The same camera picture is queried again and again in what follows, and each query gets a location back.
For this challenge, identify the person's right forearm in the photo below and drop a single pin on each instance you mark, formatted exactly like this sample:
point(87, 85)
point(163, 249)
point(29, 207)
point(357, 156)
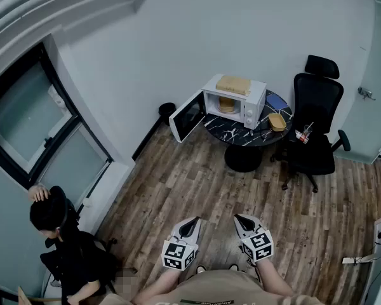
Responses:
point(273, 278)

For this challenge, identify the person's left forearm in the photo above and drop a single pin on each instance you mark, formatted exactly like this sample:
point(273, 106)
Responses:
point(160, 284)

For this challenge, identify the person's right shoe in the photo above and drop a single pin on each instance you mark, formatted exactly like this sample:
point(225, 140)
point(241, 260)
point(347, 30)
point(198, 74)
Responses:
point(233, 267)

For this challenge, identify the blue notebook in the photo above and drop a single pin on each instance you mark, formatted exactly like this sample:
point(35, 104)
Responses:
point(276, 102)

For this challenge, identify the pale green door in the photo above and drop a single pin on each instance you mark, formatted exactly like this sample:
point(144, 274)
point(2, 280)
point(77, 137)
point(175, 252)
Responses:
point(368, 43)

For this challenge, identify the black framed window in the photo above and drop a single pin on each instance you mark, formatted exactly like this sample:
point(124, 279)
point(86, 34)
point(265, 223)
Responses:
point(31, 113)

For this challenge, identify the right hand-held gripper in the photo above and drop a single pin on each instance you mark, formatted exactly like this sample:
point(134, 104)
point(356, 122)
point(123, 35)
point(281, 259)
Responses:
point(258, 246)

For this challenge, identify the round black marble table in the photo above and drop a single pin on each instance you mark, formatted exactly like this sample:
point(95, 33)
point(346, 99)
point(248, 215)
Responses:
point(238, 135)

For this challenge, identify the white power strip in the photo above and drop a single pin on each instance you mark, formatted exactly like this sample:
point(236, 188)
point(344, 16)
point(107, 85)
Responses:
point(349, 260)

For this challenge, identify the red and white can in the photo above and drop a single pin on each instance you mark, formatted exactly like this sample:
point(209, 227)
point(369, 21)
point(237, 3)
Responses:
point(301, 137)

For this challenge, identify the white microwave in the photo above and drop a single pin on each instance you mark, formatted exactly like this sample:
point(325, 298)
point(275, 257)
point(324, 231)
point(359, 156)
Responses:
point(255, 105)

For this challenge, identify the tan wooden board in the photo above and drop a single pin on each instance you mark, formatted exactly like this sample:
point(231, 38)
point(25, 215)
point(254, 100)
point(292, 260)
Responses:
point(234, 84)

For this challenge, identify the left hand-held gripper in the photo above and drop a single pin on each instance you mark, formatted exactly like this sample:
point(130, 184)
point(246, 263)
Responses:
point(177, 254)

